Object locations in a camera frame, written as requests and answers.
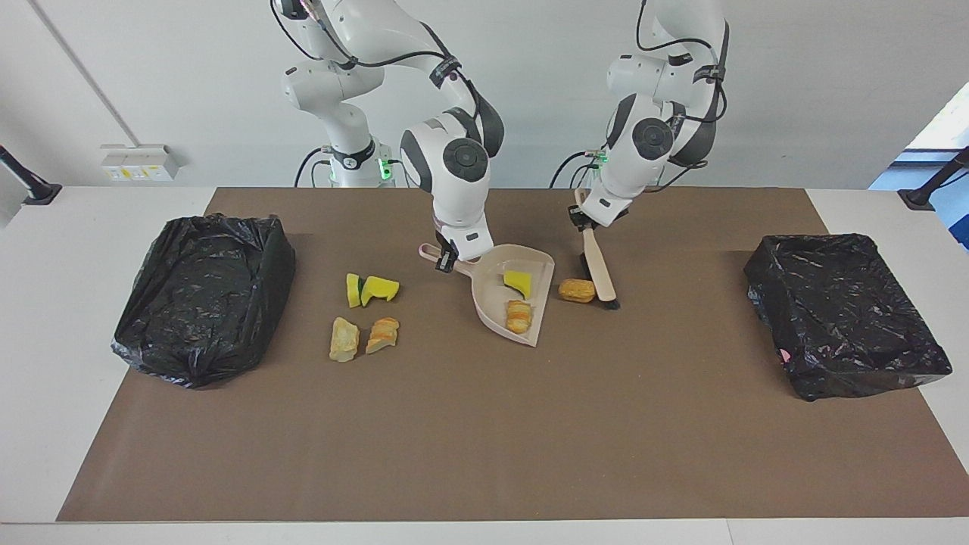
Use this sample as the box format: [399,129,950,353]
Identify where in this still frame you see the black base cable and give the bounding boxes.
[550,151,599,188]
[294,148,334,188]

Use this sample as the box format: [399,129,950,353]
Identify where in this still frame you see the black bag bin pink mark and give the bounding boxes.
[743,233,953,402]

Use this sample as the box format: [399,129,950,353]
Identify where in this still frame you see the beige wedge sponge chunk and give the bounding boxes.
[329,316,361,363]

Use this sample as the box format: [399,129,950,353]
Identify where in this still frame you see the beige plastic dustpan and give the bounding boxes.
[419,243,556,348]

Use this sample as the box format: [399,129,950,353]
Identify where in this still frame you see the yellow notched sponge piece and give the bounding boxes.
[360,277,400,307]

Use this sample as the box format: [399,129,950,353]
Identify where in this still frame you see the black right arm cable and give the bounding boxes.
[270,0,493,145]

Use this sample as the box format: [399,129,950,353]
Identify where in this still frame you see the white wall socket box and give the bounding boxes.
[101,144,182,182]

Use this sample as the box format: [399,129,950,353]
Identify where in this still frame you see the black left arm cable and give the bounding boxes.
[634,0,731,190]

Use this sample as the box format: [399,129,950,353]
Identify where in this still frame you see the brown table mat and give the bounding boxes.
[57,187,969,523]

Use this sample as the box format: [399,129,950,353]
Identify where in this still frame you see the orange striped sponge chunk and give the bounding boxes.
[366,317,400,355]

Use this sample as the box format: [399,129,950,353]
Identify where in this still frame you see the white wall conduit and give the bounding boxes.
[29,0,141,148]

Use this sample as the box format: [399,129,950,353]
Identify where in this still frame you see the beige brush with black bristles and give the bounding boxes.
[574,188,622,311]

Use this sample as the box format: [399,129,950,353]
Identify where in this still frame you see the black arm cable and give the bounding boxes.
[270,0,493,145]
[634,0,731,190]

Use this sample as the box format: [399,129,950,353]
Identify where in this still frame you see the window with blue frame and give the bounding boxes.
[869,79,969,251]

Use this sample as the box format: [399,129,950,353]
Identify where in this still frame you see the black bag lined bin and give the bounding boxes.
[111,213,297,390]

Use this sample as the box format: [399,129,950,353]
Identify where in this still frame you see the black clamp stand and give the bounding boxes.
[898,146,969,211]
[0,145,63,207]

